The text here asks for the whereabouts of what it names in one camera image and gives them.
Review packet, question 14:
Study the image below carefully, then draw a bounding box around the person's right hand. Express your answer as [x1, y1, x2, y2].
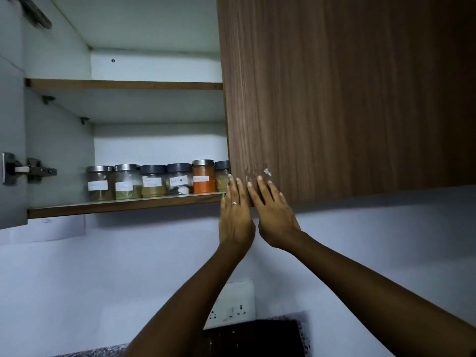
[246, 176, 302, 251]

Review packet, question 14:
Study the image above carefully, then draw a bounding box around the person's left hand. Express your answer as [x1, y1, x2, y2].
[218, 175, 256, 253]

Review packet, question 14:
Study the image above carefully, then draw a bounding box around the brown wood cabinet door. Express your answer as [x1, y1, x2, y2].
[216, 0, 476, 206]

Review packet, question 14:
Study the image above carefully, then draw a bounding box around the person's left forearm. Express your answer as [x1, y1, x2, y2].
[124, 239, 256, 357]

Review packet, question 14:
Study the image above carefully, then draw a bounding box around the person's right forearm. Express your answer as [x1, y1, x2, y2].
[277, 231, 476, 357]

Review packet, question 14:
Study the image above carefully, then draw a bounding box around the row of glass spice jars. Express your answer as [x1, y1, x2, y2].
[86, 159, 231, 202]

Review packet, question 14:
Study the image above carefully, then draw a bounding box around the wood-edged cabinet shelf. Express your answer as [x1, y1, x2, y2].
[25, 78, 226, 125]

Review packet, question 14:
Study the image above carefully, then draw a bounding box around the black countertop appliance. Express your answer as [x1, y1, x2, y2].
[203, 319, 306, 357]

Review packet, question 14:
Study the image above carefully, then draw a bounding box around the metal cabinet door hinge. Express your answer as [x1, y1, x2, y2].
[2, 152, 58, 186]
[11, 0, 53, 30]

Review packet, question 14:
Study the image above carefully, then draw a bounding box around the grey open cabinet door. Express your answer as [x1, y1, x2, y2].
[0, 0, 29, 230]

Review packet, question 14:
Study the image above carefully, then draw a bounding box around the white wall power socket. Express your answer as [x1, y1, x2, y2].
[203, 280, 257, 330]

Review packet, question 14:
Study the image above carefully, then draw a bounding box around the white wall cabinet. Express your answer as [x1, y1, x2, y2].
[22, 0, 231, 220]

